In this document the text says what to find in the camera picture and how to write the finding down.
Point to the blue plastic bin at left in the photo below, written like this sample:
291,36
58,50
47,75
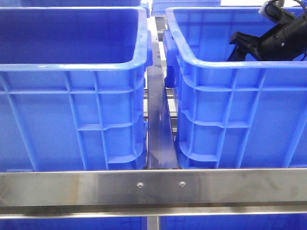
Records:
232,114

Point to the blue bin lower shelf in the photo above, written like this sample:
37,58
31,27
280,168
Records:
222,222

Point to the distant blue crates row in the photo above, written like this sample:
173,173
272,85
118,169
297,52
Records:
155,7

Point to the blue plastic bin with buttons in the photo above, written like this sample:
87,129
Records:
72,88

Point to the stainless steel rack rail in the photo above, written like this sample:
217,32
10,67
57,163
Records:
91,194

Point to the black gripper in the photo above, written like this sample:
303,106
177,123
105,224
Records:
284,42

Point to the steel divider bar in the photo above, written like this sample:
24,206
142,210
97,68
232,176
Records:
161,149

